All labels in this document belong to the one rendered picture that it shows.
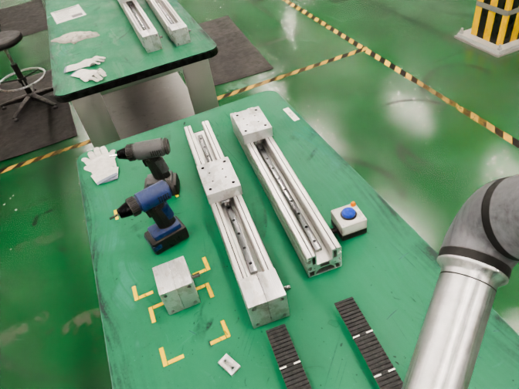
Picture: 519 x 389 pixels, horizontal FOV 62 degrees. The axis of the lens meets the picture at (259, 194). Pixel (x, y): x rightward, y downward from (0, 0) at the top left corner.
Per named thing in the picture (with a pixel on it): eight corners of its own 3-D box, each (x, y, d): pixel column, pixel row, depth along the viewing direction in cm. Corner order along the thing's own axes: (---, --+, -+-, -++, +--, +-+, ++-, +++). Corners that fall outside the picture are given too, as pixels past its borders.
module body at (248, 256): (278, 289, 119) (274, 269, 113) (243, 301, 117) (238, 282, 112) (212, 137, 177) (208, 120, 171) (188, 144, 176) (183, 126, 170)
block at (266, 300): (298, 312, 112) (295, 291, 106) (253, 329, 111) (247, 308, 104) (286, 285, 119) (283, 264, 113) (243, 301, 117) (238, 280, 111)
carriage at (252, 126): (274, 142, 159) (272, 126, 154) (245, 150, 157) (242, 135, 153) (260, 120, 171) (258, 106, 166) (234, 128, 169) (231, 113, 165)
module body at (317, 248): (341, 265, 121) (341, 246, 116) (308, 278, 120) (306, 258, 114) (256, 124, 180) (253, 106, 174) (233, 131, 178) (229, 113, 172)
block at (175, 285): (208, 299, 119) (201, 279, 113) (169, 315, 117) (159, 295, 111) (199, 272, 126) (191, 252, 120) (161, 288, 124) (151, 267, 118)
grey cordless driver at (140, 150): (182, 194, 153) (165, 145, 139) (127, 204, 153) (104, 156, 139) (183, 180, 159) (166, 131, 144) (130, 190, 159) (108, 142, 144)
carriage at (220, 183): (244, 200, 138) (240, 184, 134) (211, 211, 137) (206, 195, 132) (231, 171, 150) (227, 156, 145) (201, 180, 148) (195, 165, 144)
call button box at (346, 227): (367, 233, 129) (367, 218, 125) (337, 243, 127) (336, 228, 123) (354, 215, 135) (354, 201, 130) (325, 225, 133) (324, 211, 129)
